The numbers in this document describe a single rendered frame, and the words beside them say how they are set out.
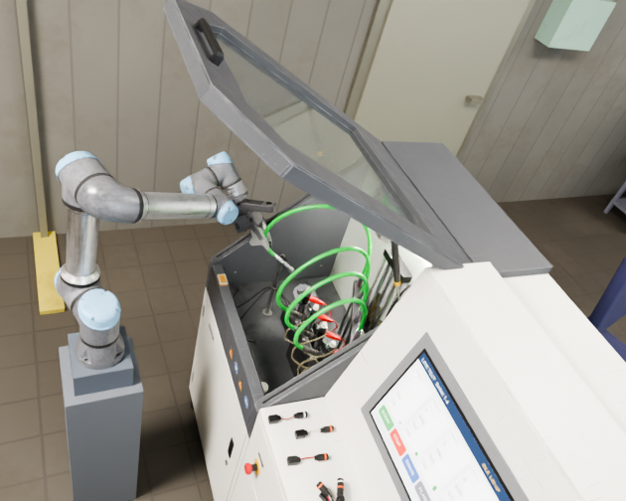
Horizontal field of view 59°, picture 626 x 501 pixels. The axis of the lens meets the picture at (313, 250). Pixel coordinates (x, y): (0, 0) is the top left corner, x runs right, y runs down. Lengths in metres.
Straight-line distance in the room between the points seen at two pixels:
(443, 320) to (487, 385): 0.20
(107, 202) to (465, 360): 0.97
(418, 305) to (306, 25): 2.15
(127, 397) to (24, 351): 1.22
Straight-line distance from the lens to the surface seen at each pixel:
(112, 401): 1.98
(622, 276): 3.00
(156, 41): 3.10
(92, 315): 1.75
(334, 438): 1.76
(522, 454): 1.32
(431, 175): 2.00
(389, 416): 1.58
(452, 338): 1.42
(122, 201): 1.51
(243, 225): 1.89
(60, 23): 3.03
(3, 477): 2.78
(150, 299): 3.31
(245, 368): 1.87
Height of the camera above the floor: 2.44
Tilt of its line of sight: 40 degrees down
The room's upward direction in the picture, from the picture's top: 18 degrees clockwise
